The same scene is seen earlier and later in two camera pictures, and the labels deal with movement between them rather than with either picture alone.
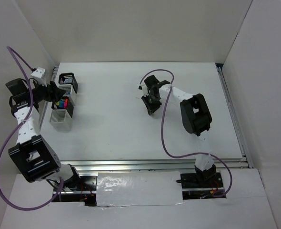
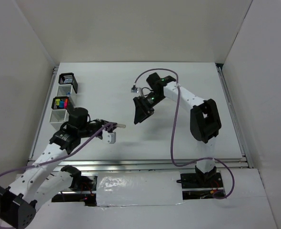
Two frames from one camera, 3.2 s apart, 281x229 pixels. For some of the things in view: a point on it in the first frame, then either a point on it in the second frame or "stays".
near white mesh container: (61, 120) stays
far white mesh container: (67, 88) stays
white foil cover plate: (139, 189) stays
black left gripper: (55, 96) → (102, 122)
